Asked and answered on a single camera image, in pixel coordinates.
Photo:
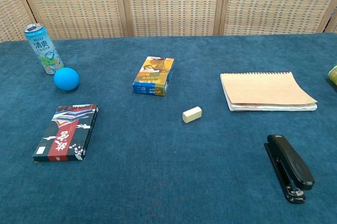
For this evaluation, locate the kraft cover spiral notebook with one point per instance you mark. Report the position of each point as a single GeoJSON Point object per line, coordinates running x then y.
{"type": "Point", "coordinates": [266, 90]}

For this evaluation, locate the black stapler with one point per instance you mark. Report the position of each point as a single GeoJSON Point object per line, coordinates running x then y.
{"type": "Point", "coordinates": [292, 163]}

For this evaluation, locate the blue and yellow small box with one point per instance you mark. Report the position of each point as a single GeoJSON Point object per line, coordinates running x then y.
{"type": "Point", "coordinates": [154, 75]}

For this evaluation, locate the cream rectangular eraser block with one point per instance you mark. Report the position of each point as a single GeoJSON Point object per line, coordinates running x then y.
{"type": "Point", "coordinates": [192, 114]}

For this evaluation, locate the blue carpet table cloth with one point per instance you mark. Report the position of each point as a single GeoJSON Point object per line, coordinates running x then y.
{"type": "Point", "coordinates": [168, 171]}

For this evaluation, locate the woven rattan folding screen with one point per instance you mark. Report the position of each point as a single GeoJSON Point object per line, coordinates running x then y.
{"type": "Point", "coordinates": [171, 0]}

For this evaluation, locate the blue ball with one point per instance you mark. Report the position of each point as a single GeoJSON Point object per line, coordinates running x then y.
{"type": "Point", "coordinates": [66, 79]}

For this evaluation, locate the black and red flat box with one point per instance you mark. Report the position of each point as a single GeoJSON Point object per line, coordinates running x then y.
{"type": "Point", "coordinates": [65, 134]}

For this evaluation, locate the blue RIO drink can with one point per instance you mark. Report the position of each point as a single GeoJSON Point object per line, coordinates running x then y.
{"type": "Point", "coordinates": [43, 48]}

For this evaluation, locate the green and yellow object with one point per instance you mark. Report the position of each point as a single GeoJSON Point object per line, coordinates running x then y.
{"type": "Point", "coordinates": [333, 74]}

